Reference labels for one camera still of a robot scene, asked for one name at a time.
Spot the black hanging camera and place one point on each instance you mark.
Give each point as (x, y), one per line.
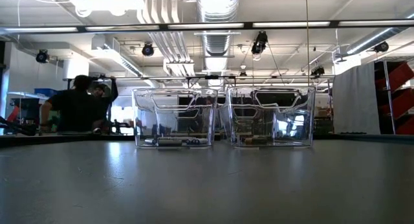
(148, 50)
(259, 44)
(42, 56)
(318, 71)
(381, 47)

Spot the black copper-top battery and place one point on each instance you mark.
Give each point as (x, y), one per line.
(249, 140)

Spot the white round duct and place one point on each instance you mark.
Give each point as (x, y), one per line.
(97, 4)

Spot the red storage bin rack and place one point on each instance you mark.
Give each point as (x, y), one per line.
(401, 97)

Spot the silver ribbed duct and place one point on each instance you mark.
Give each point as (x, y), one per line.
(216, 46)

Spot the blue storage crate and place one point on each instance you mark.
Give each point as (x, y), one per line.
(47, 92)

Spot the person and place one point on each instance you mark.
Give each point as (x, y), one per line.
(76, 110)
(108, 97)

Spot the white ceiling pipe bundle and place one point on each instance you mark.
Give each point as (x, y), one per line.
(168, 39)

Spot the black background rig frame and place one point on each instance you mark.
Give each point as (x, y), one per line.
(211, 77)

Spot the black aluminium rig frame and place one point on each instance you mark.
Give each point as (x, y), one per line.
(334, 23)

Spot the clear plastic bin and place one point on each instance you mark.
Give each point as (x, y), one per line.
(136, 120)
(310, 120)

